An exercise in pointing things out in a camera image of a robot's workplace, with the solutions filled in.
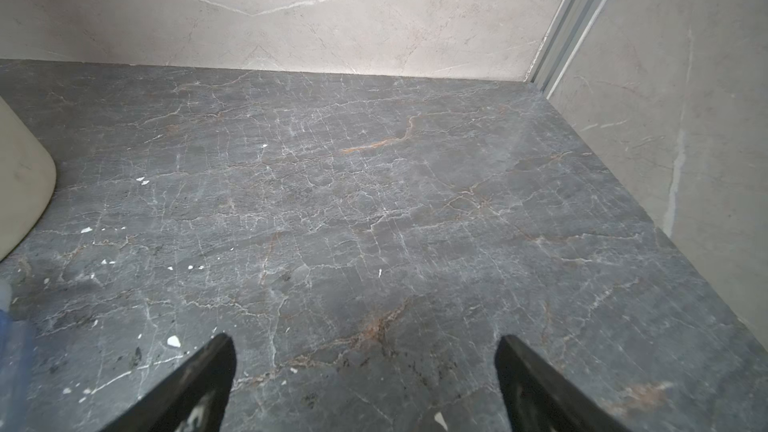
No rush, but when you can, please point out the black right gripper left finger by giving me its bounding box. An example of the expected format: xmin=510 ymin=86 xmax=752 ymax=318
xmin=104 ymin=333 xmax=237 ymax=432

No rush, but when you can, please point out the cream ribbed waste bin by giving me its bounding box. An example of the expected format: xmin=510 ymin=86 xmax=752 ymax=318
xmin=0 ymin=99 xmax=56 ymax=259

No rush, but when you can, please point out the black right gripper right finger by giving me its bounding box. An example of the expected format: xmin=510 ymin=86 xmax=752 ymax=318
xmin=494 ymin=335 xmax=628 ymax=432

